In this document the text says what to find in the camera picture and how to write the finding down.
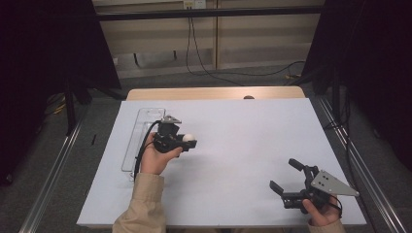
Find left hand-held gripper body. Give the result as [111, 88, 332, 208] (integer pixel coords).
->
[152, 115, 185, 154]

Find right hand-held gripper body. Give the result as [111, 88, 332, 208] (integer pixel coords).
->
[281, 166, 361, 217]

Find clear plastic bin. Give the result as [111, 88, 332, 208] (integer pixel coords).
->
[120, 107, 167, 182]

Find person's left hand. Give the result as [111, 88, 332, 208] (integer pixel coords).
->
[139, 132, 184, 177]

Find person's right hand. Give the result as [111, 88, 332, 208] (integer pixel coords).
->
[301, 197, 343, 228]

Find white table cover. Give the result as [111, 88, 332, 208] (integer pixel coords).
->
[76, 98, 367, 227]

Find wooden table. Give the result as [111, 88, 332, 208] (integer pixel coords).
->
[125, 85, 306, 101]

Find black metal stand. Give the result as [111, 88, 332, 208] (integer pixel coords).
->
[62, 79, 128, 137]
[291, 64, 352, 124]

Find black horizontal bar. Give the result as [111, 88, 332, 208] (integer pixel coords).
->
[96, 5, 325, 22]

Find black curtain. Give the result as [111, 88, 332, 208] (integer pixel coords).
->
[302, 0, 412, 171]
[0, 0, 122, 187]

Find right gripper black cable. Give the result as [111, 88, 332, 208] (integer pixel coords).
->
[329, 195, 344, 218]

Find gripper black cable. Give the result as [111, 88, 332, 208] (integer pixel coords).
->
[329, 195, 344, 218]
[133, 119, 163, 183]

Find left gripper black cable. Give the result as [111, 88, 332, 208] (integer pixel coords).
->
[133, 119, 163, 183]

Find metal floor rail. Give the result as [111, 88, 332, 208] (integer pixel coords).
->
[315, 96, 406, 233]
[18, 106, 90, 233]

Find black floor cable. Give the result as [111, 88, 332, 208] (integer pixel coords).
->
[324, 90, 361, 192]

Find black power cable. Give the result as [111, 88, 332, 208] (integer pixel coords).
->
[185, 9, 245, 87]
[189, 17, 307, 78]

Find yellow cable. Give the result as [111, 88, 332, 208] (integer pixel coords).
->
[48, 102, 66, 117]

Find white wall socket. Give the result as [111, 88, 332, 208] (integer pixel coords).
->
[183, 0, 207, 10]

